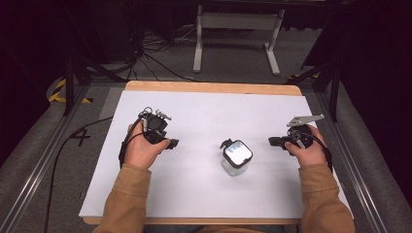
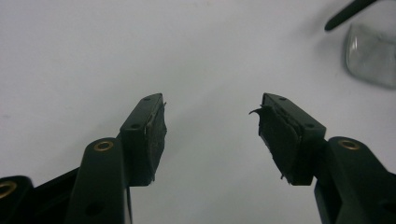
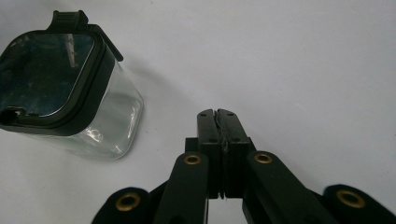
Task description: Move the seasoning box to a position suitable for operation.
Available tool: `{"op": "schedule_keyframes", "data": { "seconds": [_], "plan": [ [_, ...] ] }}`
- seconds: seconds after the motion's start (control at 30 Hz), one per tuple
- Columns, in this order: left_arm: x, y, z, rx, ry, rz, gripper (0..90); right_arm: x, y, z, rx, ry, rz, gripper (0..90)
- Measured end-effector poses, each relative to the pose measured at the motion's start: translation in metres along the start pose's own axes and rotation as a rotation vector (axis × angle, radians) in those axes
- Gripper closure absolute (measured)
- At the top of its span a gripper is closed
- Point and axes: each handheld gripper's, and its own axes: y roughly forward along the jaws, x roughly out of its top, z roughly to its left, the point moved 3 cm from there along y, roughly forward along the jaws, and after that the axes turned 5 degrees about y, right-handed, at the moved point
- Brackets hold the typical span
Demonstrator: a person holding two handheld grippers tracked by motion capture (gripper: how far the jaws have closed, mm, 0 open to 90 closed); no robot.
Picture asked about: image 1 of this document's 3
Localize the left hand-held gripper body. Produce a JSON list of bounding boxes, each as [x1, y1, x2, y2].
[[138, 107, 172, 146]]

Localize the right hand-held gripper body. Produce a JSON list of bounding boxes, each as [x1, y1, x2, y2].
[[283, 114, 326, 150]]

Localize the person's right hand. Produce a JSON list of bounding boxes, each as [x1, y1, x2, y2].
[[284, 123, 328, 169]]

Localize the person's left hand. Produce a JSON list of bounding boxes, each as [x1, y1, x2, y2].
[[123, 120, 172, 171]]

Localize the square glass jar with lid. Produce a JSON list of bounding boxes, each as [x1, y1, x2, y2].
[[219, 138, 255, 178]]

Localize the white sheet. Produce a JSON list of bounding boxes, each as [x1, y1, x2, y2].
[[79, 89, 353, 219]]

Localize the black tripod stand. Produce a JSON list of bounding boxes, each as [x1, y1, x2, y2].
[[61, 45, 128, 117], [285, 59, 343, 123]]

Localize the yellow and black floor tape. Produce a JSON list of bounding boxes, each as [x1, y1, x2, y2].
[[48, 79, 94, 105]]

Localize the white metal stand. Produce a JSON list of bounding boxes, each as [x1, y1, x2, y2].
[[192, 4, 287, 78]]

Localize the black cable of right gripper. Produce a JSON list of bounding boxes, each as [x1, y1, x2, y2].
[[299, 130, 334, 173]]

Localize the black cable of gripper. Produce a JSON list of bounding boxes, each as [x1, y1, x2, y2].
[[44, 116, 146, 233], [299, 130, 334, 173]]

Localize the aluminium rail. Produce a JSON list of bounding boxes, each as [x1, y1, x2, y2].
[[0, 84, 91, 233], [314, 90, 390, 233]]

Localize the bundle of black floor cables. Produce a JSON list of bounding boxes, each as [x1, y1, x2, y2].
[[127, 23, 200, 83]]

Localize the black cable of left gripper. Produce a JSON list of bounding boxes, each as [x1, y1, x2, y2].
[[44, 116, 146, 233]]

